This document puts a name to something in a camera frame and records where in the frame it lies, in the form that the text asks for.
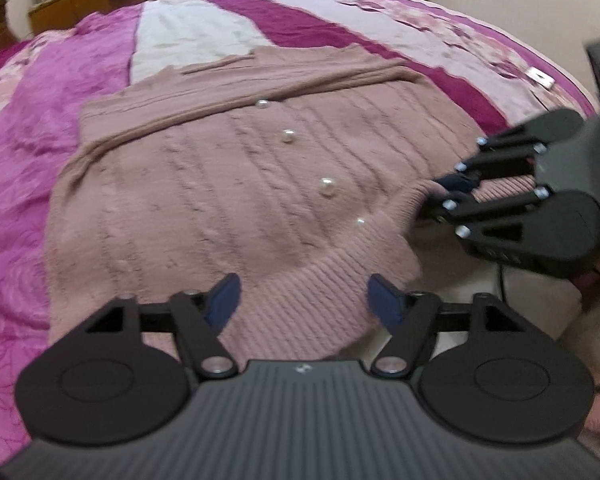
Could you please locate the pink knitted cardigan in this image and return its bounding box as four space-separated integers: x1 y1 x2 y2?
44 44 539 363

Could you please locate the purple floral bedspread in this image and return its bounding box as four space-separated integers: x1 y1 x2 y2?
0 0 598 463

